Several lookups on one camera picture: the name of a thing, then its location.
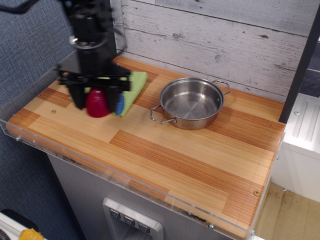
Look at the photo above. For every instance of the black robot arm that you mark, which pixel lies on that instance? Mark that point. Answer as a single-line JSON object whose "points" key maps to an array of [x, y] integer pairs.
{"points": [[94, 41]]}

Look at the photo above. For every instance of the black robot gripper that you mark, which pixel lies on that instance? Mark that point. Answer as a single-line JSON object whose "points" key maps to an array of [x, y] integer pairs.
{"points": [[94, 68]]}

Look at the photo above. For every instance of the black left frame post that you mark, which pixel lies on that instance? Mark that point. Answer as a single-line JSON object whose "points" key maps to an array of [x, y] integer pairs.
{"points": [[111, 42]]}

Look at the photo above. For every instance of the black frame post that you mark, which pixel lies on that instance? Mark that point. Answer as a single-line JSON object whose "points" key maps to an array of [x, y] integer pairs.
{"points": [[304, 62], [111, 42]]}

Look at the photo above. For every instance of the black right frame post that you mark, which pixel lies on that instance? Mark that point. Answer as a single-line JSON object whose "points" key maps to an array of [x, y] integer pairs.
{"points": [[304, 62]]}

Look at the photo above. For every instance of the stainless steel pot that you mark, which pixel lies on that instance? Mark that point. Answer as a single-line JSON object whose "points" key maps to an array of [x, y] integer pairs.
{"points": [[190, 103]]}

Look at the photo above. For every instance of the white toy sink unit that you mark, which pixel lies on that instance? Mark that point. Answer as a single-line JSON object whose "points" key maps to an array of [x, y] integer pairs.
{"points": [[297, 164]]}

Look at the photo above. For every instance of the red toy pepper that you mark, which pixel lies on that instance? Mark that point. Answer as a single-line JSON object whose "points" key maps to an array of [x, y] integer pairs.
{"points": [[96, 103]]}

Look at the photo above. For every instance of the blue handled toy fork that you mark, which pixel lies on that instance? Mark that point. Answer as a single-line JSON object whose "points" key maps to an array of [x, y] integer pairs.
{"points": [[120, 104]]}

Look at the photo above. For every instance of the yellow tape piece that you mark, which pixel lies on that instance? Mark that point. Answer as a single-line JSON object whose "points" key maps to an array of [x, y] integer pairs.
{"points": [[30, 234]]}

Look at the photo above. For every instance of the silver dispenser button panel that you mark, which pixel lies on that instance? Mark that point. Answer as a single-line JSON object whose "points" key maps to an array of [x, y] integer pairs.
{"points": [[128, 224]]}

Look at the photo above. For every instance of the green folded cloth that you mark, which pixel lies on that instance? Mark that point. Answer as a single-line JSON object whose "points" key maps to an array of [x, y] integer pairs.
{"points": [[137, 80]]}

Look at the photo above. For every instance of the grey toy fridge cabinet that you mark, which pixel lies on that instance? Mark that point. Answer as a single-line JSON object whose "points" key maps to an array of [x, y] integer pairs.
{"points": [[85, 191]]}

